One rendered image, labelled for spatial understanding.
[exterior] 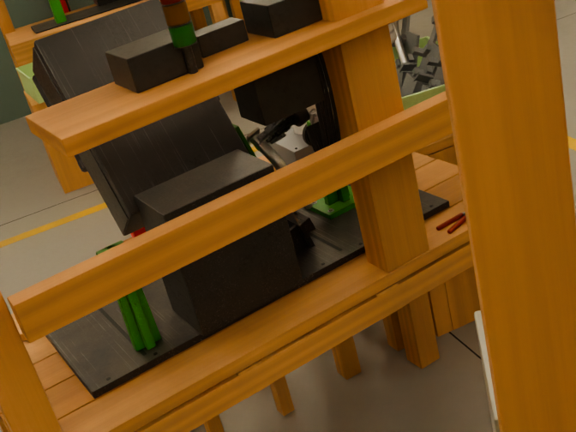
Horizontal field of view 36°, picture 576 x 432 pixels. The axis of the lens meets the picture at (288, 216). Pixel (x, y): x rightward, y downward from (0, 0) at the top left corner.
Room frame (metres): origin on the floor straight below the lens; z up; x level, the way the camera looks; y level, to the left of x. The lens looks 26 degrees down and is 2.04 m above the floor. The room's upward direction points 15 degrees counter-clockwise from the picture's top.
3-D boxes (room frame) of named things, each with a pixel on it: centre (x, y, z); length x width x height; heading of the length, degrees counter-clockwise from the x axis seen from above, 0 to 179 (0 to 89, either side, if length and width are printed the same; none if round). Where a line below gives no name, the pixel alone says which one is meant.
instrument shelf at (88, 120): (1.90, 0.03, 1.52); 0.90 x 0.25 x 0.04; 116
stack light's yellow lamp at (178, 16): (1.81, 0.12, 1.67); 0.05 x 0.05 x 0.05
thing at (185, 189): (1.96, 0.18, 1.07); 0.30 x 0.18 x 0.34; 116
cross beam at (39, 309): (1.80, -0.02, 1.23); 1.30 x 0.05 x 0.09; 116
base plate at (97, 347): (2.13, 0.14, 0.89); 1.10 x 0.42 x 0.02; 116
